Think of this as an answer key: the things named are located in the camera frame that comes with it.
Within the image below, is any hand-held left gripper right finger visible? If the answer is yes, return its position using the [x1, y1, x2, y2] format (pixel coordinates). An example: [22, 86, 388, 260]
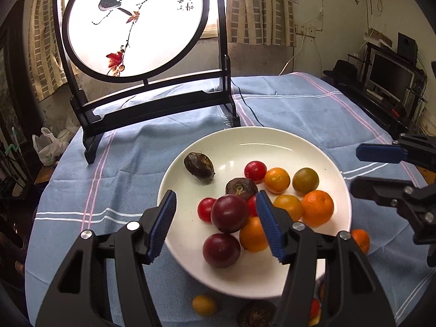
[255, 191, 396, 327]

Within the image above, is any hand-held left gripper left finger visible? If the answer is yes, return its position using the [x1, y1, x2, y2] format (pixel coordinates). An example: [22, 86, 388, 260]
[36, 190, 178, 327]

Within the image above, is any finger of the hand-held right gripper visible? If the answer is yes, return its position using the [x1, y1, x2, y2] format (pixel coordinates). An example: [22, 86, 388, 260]
[356, 133, 436, 174]
[350, 175, 436, 246]

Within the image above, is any orange kumquat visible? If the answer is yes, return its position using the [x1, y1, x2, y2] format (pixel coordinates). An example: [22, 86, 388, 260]
[273, 194, 304, 222]
[264, 167, 291, 193]
[239, 216, 271, 253]

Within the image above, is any dark red plum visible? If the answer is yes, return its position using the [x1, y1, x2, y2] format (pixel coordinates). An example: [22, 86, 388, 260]
[210, 194, 251, 234]
[202, 233, 241, 268]

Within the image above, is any orange mandarin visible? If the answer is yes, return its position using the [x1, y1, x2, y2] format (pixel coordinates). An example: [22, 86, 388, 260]
[302, 190, 335, 227]
[350, 229, 370, 254]

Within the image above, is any greenish yellow kumquat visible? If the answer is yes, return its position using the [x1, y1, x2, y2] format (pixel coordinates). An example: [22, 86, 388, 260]
[292, 167, 320, 196]

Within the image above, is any white round plate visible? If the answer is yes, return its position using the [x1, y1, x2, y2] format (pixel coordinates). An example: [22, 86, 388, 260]
[157, 127, 352, 299]

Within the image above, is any dark media cabinet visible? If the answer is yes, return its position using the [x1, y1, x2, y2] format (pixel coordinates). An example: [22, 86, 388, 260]
[341, 41, 426, 133]

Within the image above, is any blue striped tablecloth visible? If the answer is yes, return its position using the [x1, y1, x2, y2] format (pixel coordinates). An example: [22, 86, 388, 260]
[25, 72, 436, 327]

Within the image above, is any computer monitor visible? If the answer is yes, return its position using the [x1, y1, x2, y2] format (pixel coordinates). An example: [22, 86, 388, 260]
[363, 49, 416, 98]

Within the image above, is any black hat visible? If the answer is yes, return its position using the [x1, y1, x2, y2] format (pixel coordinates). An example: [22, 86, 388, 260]
[323, 59, 358, 82]

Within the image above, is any black speaker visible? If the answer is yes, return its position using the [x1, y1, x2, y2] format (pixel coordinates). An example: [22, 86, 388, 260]
[397, 33, 418, 62]

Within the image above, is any bird painting table screen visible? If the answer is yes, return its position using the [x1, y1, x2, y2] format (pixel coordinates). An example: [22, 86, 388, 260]
[53, 0, 242, 165]

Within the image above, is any white plastic bag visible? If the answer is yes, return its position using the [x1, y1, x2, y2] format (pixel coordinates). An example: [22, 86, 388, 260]
[32, 127, 69, 167]

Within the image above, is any checked beige curtain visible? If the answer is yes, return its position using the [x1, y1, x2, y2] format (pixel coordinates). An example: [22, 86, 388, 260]
[225, 0, 296, 46]
[27, 0, 69, 101]

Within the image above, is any dark framed painting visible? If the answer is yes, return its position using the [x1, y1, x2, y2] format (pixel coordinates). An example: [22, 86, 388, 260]
[0, 0, 35, 144]

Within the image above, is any black cable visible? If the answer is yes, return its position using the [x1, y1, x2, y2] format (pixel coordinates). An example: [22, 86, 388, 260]
[231, 78, 263, 126]

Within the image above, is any white wall cable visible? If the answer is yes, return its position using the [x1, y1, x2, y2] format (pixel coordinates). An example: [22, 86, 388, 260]
[279, 34, 322, 75]

